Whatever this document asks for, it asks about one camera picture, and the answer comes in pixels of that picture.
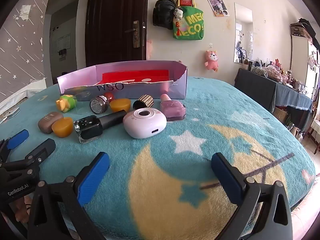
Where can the wall mirror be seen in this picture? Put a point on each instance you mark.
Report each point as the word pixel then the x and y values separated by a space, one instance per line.
pixel 243 30

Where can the standing mirror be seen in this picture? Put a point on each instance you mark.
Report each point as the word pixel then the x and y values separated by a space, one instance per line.
pixel 302 55

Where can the person's left hand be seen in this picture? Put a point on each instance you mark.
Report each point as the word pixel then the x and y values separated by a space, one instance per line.
pixel 22 212

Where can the dark brown door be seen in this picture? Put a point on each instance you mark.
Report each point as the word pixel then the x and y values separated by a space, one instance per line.
pixel 112 10

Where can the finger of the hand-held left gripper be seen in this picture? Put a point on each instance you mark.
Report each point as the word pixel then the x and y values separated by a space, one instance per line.
pixel 43 150
pixel 17 138

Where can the pale pink plush toy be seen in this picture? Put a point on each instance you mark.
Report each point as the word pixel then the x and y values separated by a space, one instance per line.
pixel 149 48

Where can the purple cardboard box red inside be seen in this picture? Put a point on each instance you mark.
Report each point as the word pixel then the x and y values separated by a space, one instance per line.
pixel 140 90

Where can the wall photo print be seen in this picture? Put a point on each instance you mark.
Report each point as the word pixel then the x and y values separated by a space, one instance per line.
pixel 218 6

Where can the green and yellow toy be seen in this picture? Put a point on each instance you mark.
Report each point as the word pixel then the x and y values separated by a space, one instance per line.
pixel 66 103

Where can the brown earbud case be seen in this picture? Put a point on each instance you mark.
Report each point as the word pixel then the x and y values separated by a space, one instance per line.
pixel 48 122

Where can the black backpack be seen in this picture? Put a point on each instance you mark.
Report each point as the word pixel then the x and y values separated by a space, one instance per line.
pixel 163 12

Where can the green tote bag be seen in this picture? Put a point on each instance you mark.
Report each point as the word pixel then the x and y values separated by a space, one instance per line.
pixel 192 27

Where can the white plush charm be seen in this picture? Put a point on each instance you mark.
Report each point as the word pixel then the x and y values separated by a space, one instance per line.
pixel 178 14

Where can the silver glitter jar red cap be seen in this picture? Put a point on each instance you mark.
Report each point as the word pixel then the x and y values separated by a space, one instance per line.
pixel 98 104

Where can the clutter of table items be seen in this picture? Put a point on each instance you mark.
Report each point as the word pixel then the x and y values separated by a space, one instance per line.
pixel 272 73

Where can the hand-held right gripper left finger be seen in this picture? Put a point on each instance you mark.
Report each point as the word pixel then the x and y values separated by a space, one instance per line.
pixel 93 177

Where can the studded black gold cap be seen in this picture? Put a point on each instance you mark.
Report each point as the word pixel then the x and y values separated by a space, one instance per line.
pixel 143 102

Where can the red tassel charm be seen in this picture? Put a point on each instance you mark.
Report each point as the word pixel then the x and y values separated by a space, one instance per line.
pixel 177 28

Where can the hallway notice board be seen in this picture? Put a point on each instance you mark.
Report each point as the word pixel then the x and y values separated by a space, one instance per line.
pixel 63 45

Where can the amber round soap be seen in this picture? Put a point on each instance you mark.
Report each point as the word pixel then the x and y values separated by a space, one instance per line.
pixel 62 127
pixel 120 105

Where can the teal moon star blanket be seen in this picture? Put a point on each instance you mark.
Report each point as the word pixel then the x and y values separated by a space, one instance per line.
pixel 190 120

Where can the dark cloth covered table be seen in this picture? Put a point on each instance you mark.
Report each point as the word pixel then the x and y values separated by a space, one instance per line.
pixel 260 90

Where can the white round earbud case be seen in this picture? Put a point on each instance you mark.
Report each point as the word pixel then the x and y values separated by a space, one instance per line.
pixel 145 126

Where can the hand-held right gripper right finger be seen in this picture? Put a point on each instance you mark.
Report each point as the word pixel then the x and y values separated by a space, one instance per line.
pixel 226 180

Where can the pink nail polish bottle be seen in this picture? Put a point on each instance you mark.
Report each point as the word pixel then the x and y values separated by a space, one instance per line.
pixel 173 110

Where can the black nail polish bottle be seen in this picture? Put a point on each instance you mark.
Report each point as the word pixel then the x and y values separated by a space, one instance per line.
pixel 92 127

